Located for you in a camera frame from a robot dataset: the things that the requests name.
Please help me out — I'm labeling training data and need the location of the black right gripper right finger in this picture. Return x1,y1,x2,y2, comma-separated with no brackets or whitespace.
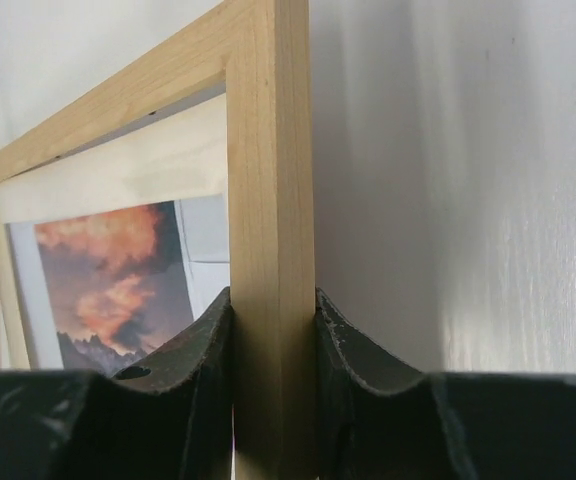
315,293,576,479

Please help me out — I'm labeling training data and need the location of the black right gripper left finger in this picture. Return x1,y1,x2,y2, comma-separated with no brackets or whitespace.
0,290,233,479

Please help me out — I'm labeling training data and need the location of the wooden picture frame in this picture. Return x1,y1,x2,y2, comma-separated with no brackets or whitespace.
0,1,317,479

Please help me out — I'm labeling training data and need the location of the sunset landscape photo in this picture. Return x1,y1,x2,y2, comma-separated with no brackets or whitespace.
34,201,194,376

